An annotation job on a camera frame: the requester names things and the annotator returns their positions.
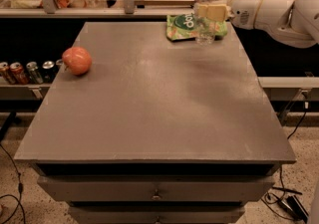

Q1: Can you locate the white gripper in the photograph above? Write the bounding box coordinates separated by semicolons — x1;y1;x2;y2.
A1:
195;0;262;30

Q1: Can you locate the clear plastic water bottle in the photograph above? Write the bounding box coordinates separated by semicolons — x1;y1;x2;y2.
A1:
193;0;218;45

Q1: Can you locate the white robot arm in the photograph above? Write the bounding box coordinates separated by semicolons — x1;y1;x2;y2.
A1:
194;0;319;48

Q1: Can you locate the green rice chip bag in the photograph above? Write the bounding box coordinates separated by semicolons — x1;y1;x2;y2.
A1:
166;14;227;41

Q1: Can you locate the red apple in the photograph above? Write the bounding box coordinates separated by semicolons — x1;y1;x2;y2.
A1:
62;47;92;76

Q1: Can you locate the dark soda can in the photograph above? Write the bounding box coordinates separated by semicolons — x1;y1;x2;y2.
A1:
42;61;57;83

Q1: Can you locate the green soda can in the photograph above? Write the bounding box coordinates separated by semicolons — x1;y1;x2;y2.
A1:
26;62;44;84

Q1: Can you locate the red soda can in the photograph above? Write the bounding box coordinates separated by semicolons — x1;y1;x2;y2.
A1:
10;62;29;85
0;62;16;85

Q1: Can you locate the black power adapter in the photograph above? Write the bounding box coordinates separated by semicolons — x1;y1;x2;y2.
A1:
286;195;309;222

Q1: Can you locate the red soda can leftmost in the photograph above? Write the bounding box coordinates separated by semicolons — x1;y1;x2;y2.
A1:
0;62;16;85

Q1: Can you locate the upper grey drawer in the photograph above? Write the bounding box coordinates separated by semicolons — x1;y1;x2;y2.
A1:
38;176;274;203

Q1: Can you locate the grey drawer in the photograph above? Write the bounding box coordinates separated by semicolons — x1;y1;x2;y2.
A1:
69;206;245;224
38;176;274;203

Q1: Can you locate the lower grey drawer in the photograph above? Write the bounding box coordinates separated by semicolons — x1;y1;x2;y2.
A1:
69;206;245;224

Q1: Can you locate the black cable right floor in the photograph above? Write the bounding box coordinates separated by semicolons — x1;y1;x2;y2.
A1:
260;110;308;222

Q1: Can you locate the black cable floor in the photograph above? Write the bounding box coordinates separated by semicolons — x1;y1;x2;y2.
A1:
0;142;27;224
260;110;308;222

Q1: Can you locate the black cable left floor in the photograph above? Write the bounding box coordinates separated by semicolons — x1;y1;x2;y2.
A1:
0;142;27;224

